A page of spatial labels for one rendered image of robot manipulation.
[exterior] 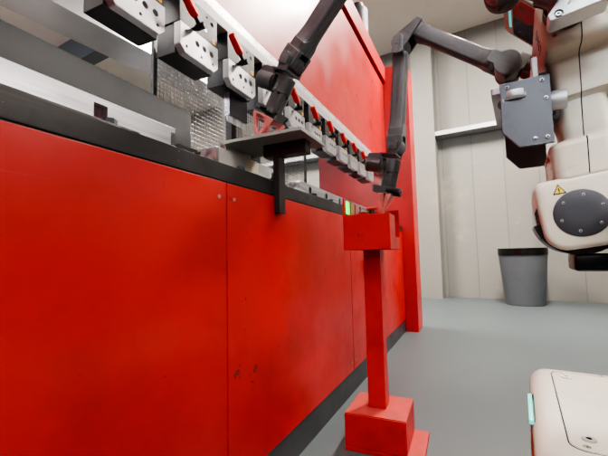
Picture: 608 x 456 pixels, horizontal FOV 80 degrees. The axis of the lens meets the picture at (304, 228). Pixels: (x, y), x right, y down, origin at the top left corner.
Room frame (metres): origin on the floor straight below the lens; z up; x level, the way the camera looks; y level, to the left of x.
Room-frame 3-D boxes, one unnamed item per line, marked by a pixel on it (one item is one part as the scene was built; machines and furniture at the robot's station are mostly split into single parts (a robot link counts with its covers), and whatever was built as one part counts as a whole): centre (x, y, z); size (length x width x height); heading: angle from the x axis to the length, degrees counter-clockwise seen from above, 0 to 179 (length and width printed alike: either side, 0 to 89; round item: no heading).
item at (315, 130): (1.69, -0.03, 1.26); 0.15 x 0.09 x 0.17; 155
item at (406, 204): (3.30, -0.59, 1.15); 0.85 x 0.25 x 2.30; 65
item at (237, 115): (1.17, 0.22, 1.13); 0.10 x 0.02 x 0.10; 155
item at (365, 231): (1.30, -0.25, 0.75); 0.20 x 0.16 x 0.18; 157
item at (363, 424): (1.29, -0.28, 0.06); 0.25 x 0.20 x 0.12; 67
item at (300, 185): (2.31, -0.32, 0.92); 1.68 x 0.06 x 0.10; 155
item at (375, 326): (1.30, -0.25, 0.39); 0.06 x 0.06 x 0.54; 67
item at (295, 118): (1.51, 0.06, 1.26); 0.15 x 0.09 x 0.17; 155
